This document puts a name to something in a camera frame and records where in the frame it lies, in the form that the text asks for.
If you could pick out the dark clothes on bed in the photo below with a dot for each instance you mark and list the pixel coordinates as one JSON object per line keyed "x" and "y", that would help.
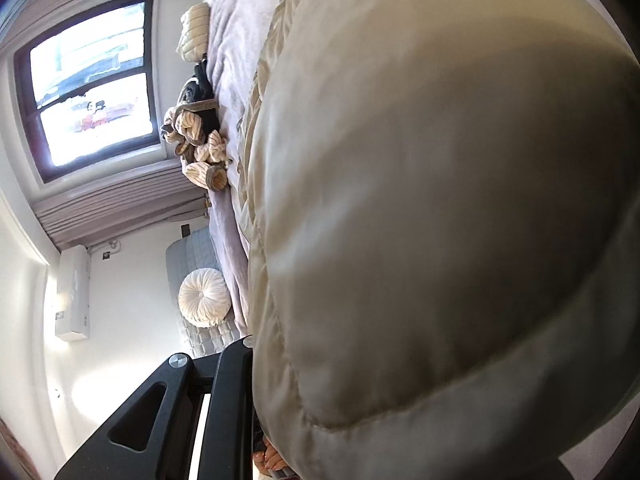
{"x": 197, "y": 93}

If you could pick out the dark framed window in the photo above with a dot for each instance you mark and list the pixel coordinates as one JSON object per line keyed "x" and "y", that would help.
{"x": 85, "y": 88}

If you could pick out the beige puffer coat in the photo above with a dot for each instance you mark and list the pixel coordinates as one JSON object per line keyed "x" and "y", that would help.
{"x": 441, "y": 199}

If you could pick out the round white pleated cushion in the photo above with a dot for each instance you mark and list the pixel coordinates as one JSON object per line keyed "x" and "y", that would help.
{"x": 203, "y": 298}

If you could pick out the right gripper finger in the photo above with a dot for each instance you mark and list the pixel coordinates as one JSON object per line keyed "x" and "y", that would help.
{"x": 152, "y": 434}

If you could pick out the grey quilted headboard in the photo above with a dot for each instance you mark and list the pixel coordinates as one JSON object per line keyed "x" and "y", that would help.
{"x": 193, "y": 252}

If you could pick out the folded cream puffer garment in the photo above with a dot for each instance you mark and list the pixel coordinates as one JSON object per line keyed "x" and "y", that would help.
{"x": 193, "y": 41}

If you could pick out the white wall air conditioner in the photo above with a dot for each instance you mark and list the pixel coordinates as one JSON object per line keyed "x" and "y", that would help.
{"x": 72, "y": 322}

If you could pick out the grey pleated curtain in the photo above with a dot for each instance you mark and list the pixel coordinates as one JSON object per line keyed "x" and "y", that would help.
{"x": 119, "y": 204}

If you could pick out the person's left hand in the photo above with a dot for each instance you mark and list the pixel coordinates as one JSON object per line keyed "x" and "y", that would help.
{"x": 267, "y": 459}

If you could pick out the lavender bed blanket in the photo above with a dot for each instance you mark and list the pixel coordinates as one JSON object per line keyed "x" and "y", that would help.
{"x": 237, "y": 32}

